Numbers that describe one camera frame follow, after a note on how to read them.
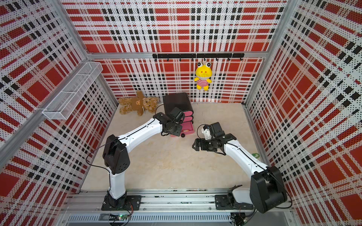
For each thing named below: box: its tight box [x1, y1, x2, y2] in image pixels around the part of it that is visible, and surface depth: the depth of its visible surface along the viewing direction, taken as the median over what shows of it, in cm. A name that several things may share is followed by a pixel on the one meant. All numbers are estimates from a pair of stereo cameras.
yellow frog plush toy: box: [194, 61, 213, 91], surface depth 95 cm
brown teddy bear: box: [117, 90, 160, 117], surface depth 114 cm
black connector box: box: [230, 212, 248, 226], surface depth 70 cm
